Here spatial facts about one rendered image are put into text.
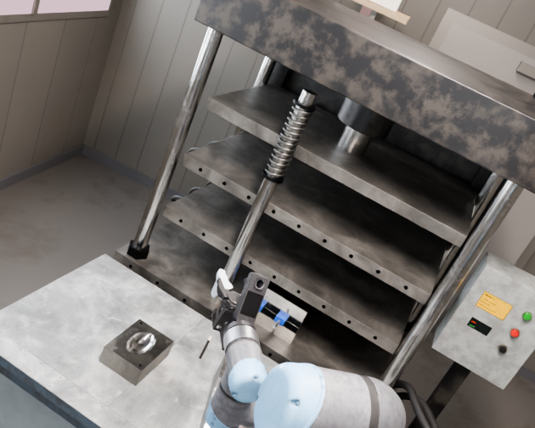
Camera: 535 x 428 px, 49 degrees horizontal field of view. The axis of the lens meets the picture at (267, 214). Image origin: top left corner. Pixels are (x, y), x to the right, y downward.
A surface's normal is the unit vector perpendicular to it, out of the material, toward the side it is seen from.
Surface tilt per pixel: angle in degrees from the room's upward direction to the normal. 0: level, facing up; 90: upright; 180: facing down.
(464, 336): 90
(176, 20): 90
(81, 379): 0
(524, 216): 90
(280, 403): 82
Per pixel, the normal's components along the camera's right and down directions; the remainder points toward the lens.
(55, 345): 0.37, -0.83
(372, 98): -0.37, 0.27
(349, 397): 0.41, -0.54
